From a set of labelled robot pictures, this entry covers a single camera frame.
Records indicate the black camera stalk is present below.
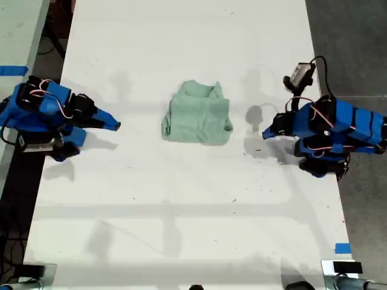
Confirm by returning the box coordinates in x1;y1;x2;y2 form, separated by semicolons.
283;76;313;98

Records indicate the metal clamp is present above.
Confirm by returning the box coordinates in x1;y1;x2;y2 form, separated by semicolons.
325;274;387;290
0;278;47;290

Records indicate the black rounded lump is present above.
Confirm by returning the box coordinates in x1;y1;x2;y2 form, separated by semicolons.
285;280;317;290

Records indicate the small black box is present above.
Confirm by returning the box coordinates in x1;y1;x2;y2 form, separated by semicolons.
22;265;47;277
333;261;363;274

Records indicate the short blue tape strip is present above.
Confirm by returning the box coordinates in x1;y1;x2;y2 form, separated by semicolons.
334;242;352;255

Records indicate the long blue tape strip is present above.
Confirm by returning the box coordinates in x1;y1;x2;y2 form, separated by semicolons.
0;65;28;77

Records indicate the pale green T-shirt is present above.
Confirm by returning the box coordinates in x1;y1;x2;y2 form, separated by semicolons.
160;80;234;147

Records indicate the pale side table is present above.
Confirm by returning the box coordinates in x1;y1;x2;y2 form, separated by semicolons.
0;0;51;190

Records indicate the black camera box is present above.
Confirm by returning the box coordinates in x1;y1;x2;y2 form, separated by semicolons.
17;134;80;158
288;62;317;86

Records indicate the white plate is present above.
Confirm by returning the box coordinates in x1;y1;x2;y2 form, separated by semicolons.
320;259;364;276

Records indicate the black camera cable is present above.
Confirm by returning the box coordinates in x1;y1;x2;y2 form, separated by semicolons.
310;55;334;99

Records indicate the grey plate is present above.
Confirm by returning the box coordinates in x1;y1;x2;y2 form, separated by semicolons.
18;262;58;285

